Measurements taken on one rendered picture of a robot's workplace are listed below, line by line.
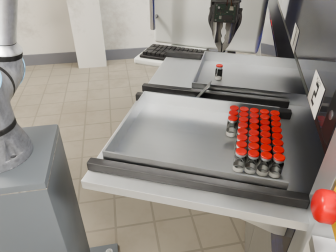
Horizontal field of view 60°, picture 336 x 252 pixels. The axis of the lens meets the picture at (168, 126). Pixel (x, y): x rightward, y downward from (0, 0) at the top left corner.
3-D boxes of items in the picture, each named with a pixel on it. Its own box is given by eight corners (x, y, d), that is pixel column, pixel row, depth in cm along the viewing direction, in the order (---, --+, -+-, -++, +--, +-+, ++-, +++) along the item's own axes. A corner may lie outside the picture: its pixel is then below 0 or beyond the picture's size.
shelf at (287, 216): (302, 69, 102) (303, 64, 101) (360, 242, 46) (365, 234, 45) (169, 57, 112) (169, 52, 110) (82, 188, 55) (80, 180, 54)
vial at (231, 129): (235, 132, 67) (238, 115, 64) (235, 138, 65) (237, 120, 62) (226, 131, 67) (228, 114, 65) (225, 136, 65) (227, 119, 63)
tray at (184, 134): (276, 119, 72) (279, 107, 70) (284, 197, 51) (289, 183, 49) (144, 102, 79) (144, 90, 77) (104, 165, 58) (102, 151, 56)
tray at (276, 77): (305, 69, 97) (308, 59, 95) (319, 108, 76) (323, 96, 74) (203, 60, 104) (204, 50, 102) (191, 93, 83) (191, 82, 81)
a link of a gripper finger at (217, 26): (208, 56, 82) (211, 22, 77) (211, 49, 87) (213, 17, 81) (219, 57, 81) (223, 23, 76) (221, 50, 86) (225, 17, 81)
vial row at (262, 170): (265, 126, 69) (269, 109, 66) (268, 178, 54) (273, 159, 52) (256, 124, 69) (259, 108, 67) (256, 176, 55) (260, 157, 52)
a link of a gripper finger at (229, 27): (219, 57, 81) (223, 23, 76) (221, 50, 86) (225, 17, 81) (231, 58, 81) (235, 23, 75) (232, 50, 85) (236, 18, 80)
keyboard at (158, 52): (237, 58, 126) (237, 52, 124) (231, 70, 115) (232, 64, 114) (151, 47, 137) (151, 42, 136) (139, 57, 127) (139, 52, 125)
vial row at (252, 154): (256, 124, 69) (259, 108, 67) (255, 176, 55) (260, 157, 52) (246, 123, 70) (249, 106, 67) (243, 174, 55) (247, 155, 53)
